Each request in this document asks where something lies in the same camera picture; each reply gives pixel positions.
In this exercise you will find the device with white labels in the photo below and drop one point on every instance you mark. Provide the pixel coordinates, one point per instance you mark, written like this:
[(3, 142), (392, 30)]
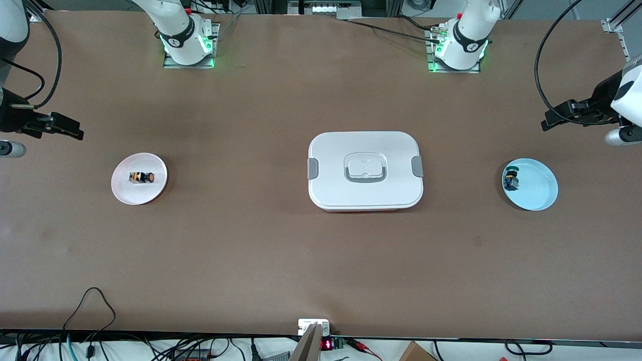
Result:
[(326, 7)]

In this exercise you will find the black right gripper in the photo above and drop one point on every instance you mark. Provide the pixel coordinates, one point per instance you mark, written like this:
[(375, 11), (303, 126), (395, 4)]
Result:
[(11, 118)]

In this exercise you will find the green push-button switch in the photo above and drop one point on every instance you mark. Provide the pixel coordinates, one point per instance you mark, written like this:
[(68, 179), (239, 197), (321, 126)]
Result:
[(511, 181)]

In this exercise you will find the pink round plate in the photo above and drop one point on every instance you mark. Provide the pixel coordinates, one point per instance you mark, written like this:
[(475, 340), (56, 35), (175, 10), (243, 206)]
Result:
[(138, 195)]

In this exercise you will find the white bracket block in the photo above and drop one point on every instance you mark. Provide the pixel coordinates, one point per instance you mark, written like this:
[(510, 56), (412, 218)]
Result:
[(306, 326)]

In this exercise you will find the red clip lead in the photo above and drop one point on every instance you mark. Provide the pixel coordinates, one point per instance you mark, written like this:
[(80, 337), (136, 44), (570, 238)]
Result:
[(361, 345)]

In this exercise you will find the aluminium frame profile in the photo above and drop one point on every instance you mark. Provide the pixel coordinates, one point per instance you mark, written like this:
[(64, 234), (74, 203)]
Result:
[(614, 22), (37, 10)]

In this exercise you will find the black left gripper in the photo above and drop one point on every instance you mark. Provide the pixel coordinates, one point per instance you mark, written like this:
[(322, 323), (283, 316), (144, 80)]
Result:
[(600, 98)]

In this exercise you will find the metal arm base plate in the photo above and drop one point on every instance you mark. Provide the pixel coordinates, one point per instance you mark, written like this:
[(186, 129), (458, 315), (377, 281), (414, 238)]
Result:
[(451, 71), (173, 65)]

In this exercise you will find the orange push-button switch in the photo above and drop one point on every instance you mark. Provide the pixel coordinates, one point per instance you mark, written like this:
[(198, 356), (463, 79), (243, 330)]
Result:
[(148, 177)]

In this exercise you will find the grey angled bar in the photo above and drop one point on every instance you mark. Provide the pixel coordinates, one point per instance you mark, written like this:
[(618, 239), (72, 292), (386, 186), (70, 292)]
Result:
[(307, 348)]

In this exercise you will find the white lidded container grey latches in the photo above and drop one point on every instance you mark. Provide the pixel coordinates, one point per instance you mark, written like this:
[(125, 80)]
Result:
[(366, 150)]

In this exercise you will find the light blue round plate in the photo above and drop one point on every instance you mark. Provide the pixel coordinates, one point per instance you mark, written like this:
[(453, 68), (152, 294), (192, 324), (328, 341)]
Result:
[(534, 190)]

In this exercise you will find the brown cardboard box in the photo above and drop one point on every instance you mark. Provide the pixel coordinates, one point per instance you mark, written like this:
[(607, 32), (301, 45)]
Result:
[(415, 353)]

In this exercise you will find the red LED display module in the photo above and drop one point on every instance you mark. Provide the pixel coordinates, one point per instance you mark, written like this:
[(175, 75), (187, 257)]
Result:
[(327, 345)]

